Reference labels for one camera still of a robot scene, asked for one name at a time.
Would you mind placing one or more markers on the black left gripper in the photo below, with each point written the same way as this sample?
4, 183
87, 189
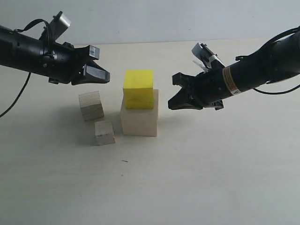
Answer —
67, 64

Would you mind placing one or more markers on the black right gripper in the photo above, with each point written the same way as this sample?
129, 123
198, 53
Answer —
206, 90

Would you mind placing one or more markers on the medium layered plywood cube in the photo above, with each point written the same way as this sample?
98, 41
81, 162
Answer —
91, 106

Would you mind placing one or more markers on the yellow cube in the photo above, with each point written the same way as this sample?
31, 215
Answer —
138, 89

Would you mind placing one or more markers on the large pale wooden cube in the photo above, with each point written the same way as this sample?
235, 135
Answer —
140, 122

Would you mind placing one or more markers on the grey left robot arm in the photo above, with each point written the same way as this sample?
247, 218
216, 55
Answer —
20, 51

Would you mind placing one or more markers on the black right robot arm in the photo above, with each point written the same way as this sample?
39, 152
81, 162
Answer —
275, 61

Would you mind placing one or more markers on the small pale wooden cube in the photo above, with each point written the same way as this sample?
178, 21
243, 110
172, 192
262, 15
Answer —
104, 132

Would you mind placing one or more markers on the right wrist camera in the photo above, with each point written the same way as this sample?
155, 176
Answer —
209, 59

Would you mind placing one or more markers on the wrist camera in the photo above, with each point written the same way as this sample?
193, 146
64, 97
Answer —
209, 59
52, 30

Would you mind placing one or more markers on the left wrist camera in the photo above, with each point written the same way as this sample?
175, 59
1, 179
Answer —
52, 30

